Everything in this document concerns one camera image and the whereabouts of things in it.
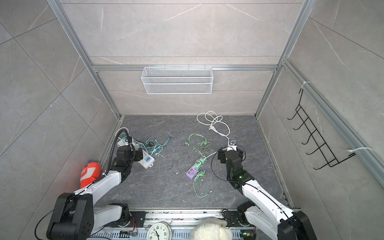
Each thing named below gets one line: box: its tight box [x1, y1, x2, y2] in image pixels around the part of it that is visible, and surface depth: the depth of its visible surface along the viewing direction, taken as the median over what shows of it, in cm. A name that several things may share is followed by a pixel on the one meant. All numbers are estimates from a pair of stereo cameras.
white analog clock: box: [145, 221, 173, 240], surface depth 68 cm
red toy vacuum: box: [80, 162, 102, 189], surface depth 84 cm
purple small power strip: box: [186, 161, 208, 179], surface depth 88 cm
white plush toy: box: [190, 218, 233, 240], surface depth 55 cm
